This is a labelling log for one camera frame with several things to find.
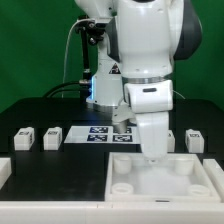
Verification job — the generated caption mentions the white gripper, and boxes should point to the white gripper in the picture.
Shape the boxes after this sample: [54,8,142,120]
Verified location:
[112,104,169,160]

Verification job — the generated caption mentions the white square table top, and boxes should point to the white square table top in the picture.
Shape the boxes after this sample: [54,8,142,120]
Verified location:
[105,153,221,203]

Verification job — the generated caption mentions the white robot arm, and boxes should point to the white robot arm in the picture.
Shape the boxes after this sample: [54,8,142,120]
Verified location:
[75,0,202,160]

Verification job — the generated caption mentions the white sheet with tags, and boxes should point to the white sheet with tags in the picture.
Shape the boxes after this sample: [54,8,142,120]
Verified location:
[64,126,140,144]

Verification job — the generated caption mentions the white left obstacle block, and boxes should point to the white left obstacle block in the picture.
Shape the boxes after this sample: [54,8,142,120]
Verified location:
[0,158,12,190]

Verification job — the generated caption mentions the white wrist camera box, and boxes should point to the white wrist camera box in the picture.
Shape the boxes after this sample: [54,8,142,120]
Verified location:
[124,80,173,114]

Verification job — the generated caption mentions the black cables at base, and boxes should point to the black cables at base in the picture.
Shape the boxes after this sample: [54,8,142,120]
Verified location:
[42,79,93,99]

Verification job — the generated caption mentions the black camera on mount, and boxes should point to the black camera on mount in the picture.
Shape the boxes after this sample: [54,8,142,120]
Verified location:
[87,18,110,32]

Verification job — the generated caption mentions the white cable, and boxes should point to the white cable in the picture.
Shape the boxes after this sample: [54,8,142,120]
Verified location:
[61,18,93,98]

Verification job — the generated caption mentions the white right obstacle wall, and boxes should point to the white right obstacle wall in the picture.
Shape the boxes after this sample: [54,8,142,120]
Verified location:
[203,159,224,203]

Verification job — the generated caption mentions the white front rail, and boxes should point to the white front rail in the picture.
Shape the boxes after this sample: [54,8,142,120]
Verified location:
[0,202,224,224]

